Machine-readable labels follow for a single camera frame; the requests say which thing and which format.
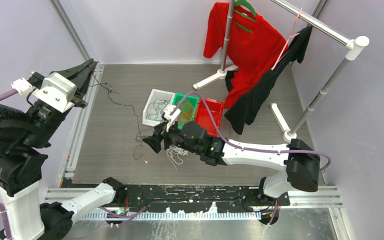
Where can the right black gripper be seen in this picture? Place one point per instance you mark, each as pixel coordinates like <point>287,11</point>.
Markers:
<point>154,141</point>

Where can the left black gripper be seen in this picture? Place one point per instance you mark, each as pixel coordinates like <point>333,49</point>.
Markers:
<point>81,73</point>

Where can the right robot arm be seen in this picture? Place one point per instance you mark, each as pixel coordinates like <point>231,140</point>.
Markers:
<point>296,163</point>

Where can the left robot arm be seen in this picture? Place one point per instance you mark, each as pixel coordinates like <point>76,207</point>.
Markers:
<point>30,114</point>

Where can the white plastic bin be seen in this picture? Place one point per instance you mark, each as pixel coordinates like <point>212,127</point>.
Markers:
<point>157,101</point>

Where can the green plastic bin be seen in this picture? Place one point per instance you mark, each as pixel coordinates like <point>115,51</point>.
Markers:
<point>188,110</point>

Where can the black t-shirt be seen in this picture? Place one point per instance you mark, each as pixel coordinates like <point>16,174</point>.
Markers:
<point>245,100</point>

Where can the red t-shirt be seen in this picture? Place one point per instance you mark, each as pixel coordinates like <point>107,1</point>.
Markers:
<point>251,52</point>

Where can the green clothes hanger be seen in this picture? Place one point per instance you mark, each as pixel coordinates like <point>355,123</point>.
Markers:
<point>245,10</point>

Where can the pink clothes hanger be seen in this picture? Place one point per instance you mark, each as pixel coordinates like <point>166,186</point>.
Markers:
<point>291,35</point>

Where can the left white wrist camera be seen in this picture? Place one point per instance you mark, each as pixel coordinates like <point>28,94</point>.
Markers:
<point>57,91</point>

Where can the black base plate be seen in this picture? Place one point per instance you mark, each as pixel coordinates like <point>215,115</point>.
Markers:
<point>192,198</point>

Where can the aluminium frame rail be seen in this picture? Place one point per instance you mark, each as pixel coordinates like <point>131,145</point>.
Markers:
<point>192,215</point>

